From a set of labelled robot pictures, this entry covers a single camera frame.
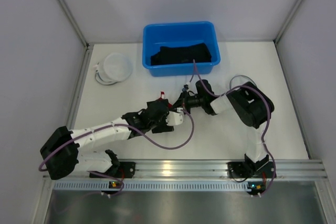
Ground red bra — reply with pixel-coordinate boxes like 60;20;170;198
157;91;174;111

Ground white mesh laundry bag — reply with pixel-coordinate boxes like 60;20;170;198
94;52;133;86
229;74;257;90

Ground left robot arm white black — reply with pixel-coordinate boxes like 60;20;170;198
39;99;184;180

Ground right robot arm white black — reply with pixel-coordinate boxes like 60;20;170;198
172;79;276;182

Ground black garment in bin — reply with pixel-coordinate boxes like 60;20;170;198
150;43;212;66

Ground blue plastic bin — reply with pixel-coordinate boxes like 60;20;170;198
142;21;221;77

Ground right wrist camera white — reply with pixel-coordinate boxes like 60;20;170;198
182;83;189;92

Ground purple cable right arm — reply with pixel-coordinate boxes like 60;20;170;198
190;59;278;198

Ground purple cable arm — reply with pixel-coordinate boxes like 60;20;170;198
190;59;278;198
38;108;195;197

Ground aluminium mounting rail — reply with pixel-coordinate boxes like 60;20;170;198
43;158;329;180

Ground slotted cable duct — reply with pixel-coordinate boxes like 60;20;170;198
54;180;265;192

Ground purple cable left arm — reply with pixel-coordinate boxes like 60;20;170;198
38;108;195;197

